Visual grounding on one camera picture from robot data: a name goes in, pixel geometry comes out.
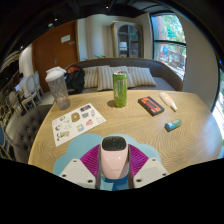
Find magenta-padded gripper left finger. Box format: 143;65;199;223
59;144;103;190

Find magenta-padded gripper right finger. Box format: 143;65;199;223
126;144;170;190

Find pink and black computer mouse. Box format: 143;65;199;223
99;135;130;181

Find blue cloud-shaped mouse pad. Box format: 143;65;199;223
53;133;163;192

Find white sticker sheet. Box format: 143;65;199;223
51;103;107;148

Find small green and blue pack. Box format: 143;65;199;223
164;118;183;133

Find grey tufted chair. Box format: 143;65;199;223
11;104;54;164

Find black and red flat box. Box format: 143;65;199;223
137;95;166;117

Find white squeeze tube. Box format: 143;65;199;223
158;91;179;112

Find clear shaker bottle white lid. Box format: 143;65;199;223
44;66;72;111

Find green drink can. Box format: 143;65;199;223
112;70;129;108

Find black backpack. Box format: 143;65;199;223
64;65;86;95

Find striped cushion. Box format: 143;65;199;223
126;66;158;88
96;65;136;92
82;65;101;90

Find large side window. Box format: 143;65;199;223
211;66;224;138

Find group of white chairs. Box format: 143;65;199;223
0;70;43;113

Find brown curved sofa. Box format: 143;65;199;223
64;57;184;96

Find brown wooden door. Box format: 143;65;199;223
32;19;80;93

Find black-framed window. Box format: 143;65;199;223
150;13;188;82

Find glass-door cabinet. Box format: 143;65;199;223
111;21;145;60

